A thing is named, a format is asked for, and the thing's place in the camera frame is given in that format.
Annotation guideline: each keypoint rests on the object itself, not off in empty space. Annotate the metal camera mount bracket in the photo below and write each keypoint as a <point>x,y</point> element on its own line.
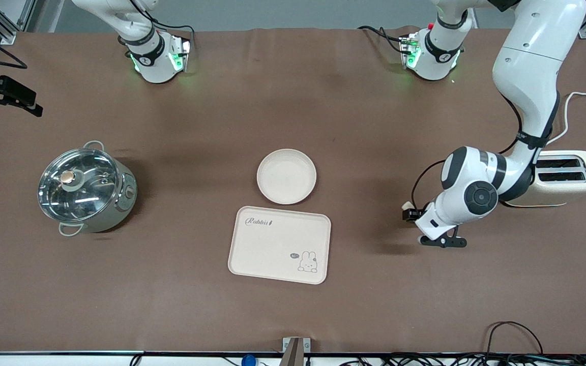
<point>295,351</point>

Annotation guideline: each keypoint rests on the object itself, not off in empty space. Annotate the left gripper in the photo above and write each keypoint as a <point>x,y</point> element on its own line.
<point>411,214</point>

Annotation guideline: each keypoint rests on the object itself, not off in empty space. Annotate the glass pot lid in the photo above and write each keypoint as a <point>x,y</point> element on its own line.
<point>82,185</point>

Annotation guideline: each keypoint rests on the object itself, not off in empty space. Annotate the cream rabbit print tray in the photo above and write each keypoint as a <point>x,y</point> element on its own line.
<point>272,249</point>

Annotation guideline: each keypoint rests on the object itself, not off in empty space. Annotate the round cream plate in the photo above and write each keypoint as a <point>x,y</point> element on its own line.
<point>286,177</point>

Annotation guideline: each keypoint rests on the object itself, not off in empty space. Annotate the blue round knob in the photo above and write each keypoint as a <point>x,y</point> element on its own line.
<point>248,361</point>

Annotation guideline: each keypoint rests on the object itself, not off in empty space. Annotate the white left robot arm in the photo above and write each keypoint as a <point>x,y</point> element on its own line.
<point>527,76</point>

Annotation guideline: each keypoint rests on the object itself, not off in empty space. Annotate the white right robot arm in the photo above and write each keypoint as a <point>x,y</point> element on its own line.
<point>156,61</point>

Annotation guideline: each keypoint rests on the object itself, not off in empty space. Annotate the pale green electric pot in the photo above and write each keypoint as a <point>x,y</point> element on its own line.
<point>120,208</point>

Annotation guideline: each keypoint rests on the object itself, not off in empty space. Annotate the brown table cover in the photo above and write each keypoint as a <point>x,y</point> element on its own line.
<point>171,279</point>

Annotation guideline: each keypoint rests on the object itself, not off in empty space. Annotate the cream two-slot toaster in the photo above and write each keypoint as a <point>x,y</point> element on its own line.
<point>578,190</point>

